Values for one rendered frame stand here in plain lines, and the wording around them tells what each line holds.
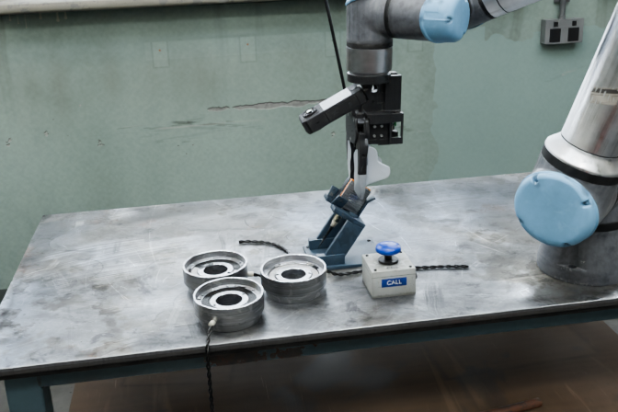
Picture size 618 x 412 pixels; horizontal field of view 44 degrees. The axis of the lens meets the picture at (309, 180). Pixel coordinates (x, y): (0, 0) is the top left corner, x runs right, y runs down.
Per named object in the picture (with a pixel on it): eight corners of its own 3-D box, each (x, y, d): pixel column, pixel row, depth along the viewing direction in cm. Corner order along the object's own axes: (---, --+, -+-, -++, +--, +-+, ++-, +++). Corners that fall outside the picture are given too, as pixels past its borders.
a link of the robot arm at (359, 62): (351, 51, 119) (340, 42, 126) (351, 79, 120) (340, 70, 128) (398, 49, 120) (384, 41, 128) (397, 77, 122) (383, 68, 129)
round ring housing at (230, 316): (215, 296, 121) (213, 273, 120) (276, 305, 118) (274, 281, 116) (182, 328, 112) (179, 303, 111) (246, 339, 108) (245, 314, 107)
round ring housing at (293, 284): (282, 313, 115) (280, 288, 114) (249, 287, 124) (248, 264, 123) (339, 293, 121) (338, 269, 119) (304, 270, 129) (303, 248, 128)
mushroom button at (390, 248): (379, 279, 119) (379, 249, 118) (372, 268, 123) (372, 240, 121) (404, 276, 120) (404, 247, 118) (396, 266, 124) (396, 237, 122)
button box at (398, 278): (372, 299, 118) (371, 270, 117) (361, 279, 125) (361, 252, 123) (422, 293, 120) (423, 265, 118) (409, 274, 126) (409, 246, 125)
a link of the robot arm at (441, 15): (482, -14, 117) (417, -17, 123) (451, -7, 109) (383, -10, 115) (479, 38, 120) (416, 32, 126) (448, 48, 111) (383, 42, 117)
